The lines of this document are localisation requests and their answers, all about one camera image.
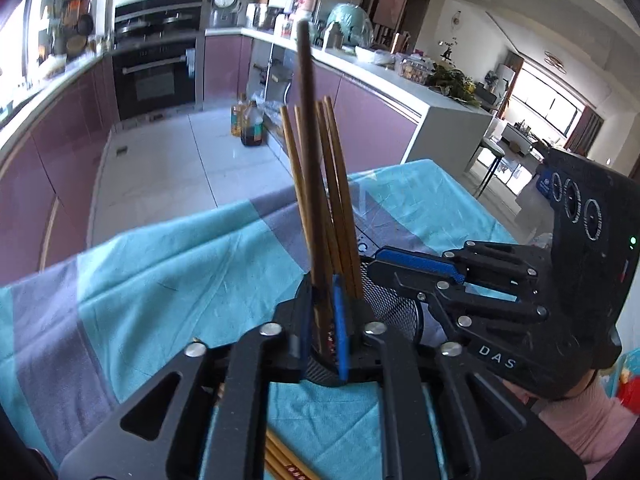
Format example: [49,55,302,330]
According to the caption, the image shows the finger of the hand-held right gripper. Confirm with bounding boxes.
[367,259,549,337]
[372,240,552,302]

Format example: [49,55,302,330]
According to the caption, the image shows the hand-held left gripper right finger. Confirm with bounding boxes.
[332,272,586,480]

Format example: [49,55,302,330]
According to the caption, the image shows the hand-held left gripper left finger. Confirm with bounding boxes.
[57,275,321,480]

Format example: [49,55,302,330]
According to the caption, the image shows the black mesh pen cup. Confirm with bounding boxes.
[297,255,426,388]

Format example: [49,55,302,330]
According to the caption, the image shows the bunch of bamboo chopsticks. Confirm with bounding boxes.
[215,95,366,480]

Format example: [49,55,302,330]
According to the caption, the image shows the person's right forearm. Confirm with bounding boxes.
[537,360,640,463]

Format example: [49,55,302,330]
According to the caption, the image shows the black-legged stool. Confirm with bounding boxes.
[465,137,506,198]

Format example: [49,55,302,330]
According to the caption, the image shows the teal and grey tablecloth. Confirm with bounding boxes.
[0,159,521,480]

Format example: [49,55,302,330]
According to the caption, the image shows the pink kitchen base cabinets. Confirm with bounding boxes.
[0,52,121,281]
[204,34,418,166]

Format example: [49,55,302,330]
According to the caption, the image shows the bunch of leafy plants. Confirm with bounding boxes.
[427,40,488,106]

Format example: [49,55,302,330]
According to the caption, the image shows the living room window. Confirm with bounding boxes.
[515,67,581,136]

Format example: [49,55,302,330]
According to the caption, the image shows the clear plastic food box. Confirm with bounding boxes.
[395,55,433,83]

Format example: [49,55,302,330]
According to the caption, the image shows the dark cooking oil bottle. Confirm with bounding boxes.
[240,101,266,148]

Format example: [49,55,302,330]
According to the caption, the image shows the white bowl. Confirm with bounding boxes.
[355,45,396,66]

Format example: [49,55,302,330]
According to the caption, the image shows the clear plastic bag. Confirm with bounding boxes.
[250,91,286,126]

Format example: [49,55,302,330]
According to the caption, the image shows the yellow cooking oil bottle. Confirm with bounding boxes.
[230,94,248,137]

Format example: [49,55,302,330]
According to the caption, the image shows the framed brown painting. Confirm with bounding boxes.
[375,0,406,26]

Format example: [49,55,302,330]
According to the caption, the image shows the black built-in oven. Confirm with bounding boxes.
[111,35,206,121]

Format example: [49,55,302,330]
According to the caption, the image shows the stainless steel pot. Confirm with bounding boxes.
[245,2,271,30]

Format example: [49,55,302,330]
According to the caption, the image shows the silver rice cooker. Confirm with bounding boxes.
[209,0,242,28]

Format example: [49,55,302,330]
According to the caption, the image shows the black range hood stove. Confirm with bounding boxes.
[114,0,213,46]

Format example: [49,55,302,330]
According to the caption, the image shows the kitchen window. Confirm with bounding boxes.
[0,0,51,91]

